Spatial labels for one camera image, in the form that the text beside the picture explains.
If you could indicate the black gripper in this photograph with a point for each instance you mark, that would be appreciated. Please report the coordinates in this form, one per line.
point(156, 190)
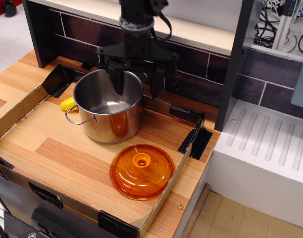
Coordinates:
point(139, 51)

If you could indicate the stainless steel metal pot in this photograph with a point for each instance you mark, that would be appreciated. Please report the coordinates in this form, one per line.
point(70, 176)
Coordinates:
point(107, 117)

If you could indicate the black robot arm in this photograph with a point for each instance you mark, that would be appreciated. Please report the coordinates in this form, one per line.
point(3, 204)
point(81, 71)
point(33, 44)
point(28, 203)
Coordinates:
point(142, 12)

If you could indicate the orange transparent pot lid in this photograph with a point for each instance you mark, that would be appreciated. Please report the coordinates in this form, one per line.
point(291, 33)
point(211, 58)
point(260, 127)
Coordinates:
point(141, 172)

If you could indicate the brown cardboard fence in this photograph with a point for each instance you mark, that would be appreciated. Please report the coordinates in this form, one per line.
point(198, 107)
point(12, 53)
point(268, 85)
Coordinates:
point(56, 179)

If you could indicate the yellow plastic banana toy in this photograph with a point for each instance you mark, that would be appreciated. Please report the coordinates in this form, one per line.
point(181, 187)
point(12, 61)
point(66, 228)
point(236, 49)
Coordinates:
point(69, 104)

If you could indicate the black tape right corner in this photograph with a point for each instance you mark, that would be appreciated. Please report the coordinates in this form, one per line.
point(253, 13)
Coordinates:
point(198, 137)

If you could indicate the light wooden shelf board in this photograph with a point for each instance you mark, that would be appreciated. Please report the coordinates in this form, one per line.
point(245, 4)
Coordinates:
point(183, 32)

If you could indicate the black caster wheel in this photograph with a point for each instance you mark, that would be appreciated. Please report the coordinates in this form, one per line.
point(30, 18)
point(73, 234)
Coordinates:
point(8, 8)

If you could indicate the white ribbed drain board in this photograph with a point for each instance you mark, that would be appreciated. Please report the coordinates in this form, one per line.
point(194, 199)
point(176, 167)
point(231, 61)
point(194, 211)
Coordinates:
point(258, 162)

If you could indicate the black tape front corner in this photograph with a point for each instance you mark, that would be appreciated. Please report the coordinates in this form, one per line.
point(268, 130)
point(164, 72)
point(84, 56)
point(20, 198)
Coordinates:
point(117, 226)

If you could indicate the dark grey shelf post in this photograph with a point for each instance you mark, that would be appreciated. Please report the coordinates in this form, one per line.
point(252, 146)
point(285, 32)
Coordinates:
point(232, 81)

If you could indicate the grey aluminium frame profile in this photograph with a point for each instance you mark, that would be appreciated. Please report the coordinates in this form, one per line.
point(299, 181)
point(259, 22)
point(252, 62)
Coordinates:
point(289, 12)

